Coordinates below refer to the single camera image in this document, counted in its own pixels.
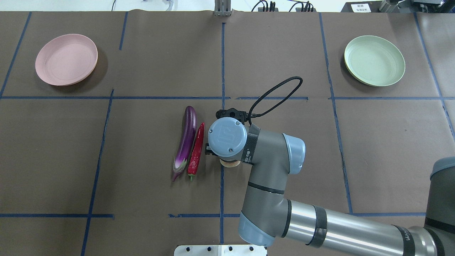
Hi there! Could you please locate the grey metal bracket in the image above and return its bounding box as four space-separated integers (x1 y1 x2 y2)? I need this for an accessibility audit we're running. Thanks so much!
214 0 232 16

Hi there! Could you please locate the white label sign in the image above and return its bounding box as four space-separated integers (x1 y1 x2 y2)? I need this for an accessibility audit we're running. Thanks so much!
350 3 371 13

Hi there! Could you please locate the pink plate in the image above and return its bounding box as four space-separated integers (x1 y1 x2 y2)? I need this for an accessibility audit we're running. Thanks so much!
35 34 98 86

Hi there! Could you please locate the purple eggplant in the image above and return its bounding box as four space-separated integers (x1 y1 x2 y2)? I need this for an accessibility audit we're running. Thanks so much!
172 106 197 182

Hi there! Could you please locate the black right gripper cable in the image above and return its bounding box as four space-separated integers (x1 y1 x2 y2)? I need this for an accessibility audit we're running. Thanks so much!
248 76 303 125

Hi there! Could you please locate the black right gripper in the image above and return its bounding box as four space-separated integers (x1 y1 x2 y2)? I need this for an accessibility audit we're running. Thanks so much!
204 109 248 156

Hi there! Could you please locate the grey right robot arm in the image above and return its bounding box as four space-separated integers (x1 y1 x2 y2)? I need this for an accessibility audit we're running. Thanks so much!
206 108 455 256

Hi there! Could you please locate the light green plate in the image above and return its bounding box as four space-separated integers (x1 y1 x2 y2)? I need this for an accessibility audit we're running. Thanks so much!
343 35 406 87

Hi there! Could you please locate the pink green peach half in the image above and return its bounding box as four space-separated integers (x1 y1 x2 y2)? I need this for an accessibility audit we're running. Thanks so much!
219 159 241 167

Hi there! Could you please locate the red chili pepper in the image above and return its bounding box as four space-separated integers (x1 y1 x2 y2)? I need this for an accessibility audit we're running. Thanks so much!
187 123 205 181

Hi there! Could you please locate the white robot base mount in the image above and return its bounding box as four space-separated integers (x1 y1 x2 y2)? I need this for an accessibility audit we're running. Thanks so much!
174 244 268 256

